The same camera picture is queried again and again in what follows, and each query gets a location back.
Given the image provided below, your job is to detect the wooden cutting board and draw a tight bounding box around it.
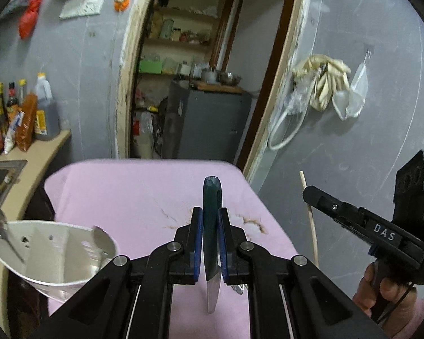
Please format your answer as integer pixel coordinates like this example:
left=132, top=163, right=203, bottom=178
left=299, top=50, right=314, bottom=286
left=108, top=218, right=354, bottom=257
left=194, top=81, right=245, bottom=94

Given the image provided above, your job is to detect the pink floral cloth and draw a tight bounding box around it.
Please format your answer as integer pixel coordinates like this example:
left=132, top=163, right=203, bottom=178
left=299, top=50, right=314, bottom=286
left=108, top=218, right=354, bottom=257
left=43, top=159, right=301, bottom=339

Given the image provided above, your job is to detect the green box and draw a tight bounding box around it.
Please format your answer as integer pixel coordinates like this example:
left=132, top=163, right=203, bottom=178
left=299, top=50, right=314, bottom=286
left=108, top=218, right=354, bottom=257
left=139, top=59, right=163, bottom=75

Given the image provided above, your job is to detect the wooden chopstick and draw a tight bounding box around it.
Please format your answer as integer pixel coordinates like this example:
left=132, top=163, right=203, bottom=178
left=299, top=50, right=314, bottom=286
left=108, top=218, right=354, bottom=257
left=298, top=170, right=321, bottom=270

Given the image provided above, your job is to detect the white plastic bag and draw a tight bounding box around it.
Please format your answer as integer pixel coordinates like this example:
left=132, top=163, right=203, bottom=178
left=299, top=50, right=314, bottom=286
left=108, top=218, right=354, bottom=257
left=332, top=52, right=369, bottom=121

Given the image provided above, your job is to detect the white perforated utensil holder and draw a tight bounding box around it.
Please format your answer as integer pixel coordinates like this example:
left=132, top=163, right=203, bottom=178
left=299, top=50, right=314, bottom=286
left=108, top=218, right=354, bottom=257
left=0, top=220, right=120, bottom=304

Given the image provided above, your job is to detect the grey cabinet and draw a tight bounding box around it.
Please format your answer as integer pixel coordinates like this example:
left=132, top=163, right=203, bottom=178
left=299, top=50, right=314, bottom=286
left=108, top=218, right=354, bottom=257
left=163, top=79, right=253, bottom=165

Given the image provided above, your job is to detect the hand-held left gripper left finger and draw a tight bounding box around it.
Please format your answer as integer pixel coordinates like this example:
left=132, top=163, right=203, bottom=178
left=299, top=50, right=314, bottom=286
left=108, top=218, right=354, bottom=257
left=46, top=208, right=204, bottom=339

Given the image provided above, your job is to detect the white hose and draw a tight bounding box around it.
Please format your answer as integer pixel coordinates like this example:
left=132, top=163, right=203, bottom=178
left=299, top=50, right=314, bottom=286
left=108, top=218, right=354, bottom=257
left=267, top=106, right=310, bottom=151

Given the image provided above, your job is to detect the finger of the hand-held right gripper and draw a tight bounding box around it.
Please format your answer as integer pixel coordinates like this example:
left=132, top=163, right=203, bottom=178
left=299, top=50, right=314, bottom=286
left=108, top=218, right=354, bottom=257
left=302, top=185, right=374, bottom=236

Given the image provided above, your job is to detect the red plastic bag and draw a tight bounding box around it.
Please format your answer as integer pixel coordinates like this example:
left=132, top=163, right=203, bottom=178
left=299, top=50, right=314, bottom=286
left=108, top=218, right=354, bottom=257
left=19, top=0, right=44, bottom=40

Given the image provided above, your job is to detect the white plastic jug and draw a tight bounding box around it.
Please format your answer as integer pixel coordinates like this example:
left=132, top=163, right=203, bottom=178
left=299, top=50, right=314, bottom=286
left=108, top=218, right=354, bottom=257
left=33, top=73, right=61, bottom=141

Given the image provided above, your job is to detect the white wall socket panel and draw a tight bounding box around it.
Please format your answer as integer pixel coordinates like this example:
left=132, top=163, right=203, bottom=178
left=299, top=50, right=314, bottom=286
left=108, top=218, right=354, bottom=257
left=59, top=0, right=106, bottom=20

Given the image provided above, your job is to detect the wooden door frame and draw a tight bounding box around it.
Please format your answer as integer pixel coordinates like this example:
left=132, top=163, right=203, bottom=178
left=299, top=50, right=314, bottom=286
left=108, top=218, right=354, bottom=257
left=115, top=0, right=313, bottom=184

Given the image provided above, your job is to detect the beige counter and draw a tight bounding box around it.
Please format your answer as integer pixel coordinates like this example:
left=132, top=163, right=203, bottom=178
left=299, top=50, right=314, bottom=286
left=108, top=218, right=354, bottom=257
left=0, top=129, right=72, bottom=325

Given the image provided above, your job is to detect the clear crumpled plastic bag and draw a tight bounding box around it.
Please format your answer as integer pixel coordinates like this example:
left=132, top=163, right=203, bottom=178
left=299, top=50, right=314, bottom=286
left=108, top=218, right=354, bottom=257
left=287, top=76, right=318, bottom=116

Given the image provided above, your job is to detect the red capped sauce bottle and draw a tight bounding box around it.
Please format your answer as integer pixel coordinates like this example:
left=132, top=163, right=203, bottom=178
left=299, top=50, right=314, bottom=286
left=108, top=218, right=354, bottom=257
left=6, top=82, right=20, bottom=128

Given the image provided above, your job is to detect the wooden pantry shelf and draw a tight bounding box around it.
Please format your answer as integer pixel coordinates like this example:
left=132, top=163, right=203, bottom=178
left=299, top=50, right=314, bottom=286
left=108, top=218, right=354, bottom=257
left=136, top=0, right=234, bottom=78

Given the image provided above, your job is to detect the metal bowl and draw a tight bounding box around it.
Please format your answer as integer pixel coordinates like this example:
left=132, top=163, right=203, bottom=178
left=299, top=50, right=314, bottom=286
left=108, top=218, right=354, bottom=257
left=217, top=72, right=242, bottom=87

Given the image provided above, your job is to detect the green handled kitchen knife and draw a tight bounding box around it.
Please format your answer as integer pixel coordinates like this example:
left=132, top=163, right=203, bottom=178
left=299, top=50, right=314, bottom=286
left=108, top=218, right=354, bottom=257
left=202, top=176, right=223, bottom=314

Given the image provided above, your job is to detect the person's right hand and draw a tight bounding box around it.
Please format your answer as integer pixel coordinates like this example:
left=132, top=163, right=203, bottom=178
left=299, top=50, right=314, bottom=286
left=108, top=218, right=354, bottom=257
left=352, top=263, right=417, bottom=325

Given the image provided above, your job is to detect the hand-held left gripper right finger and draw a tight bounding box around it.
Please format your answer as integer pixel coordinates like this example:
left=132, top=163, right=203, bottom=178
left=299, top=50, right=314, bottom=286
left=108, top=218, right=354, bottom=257
left=218, top=208, right=389, bottom=339

